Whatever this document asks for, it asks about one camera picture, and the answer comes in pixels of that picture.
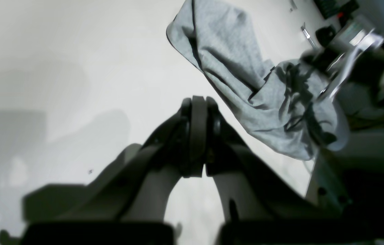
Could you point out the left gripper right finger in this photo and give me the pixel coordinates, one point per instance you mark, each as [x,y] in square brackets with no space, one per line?
[261,209]

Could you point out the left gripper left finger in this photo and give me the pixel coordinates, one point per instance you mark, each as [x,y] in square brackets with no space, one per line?
[125,205]

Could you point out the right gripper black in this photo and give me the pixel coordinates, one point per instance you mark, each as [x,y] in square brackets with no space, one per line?
[367,71]

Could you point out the grey t-shirt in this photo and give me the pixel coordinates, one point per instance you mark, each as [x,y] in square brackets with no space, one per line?
[276,104]

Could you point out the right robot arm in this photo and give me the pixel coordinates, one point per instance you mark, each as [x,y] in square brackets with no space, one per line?
[343,40]

